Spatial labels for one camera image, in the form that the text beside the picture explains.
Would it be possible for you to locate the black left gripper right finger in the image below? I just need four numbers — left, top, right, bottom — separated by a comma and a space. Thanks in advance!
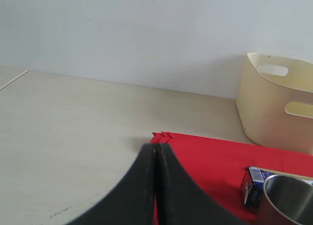
155, 144, 245, 225

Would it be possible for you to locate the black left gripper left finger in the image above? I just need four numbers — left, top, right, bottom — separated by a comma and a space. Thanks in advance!
68, 143, 156, 225

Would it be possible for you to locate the blue white milk carton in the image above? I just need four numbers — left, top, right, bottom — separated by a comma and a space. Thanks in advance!
240, 166, 313, 214

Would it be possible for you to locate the stainless steel cup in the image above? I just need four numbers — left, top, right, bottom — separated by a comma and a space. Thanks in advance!
255, 175, 313, 225

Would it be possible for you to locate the red tablecloth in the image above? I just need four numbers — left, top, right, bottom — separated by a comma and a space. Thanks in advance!
151, 132, 313, 225

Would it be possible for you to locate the upper wooden chopstick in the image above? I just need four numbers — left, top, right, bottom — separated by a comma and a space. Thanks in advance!
259, 168, 313, 180

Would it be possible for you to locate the cream plastic bin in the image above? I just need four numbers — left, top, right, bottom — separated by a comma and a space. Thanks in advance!
236, 52, 313, 155

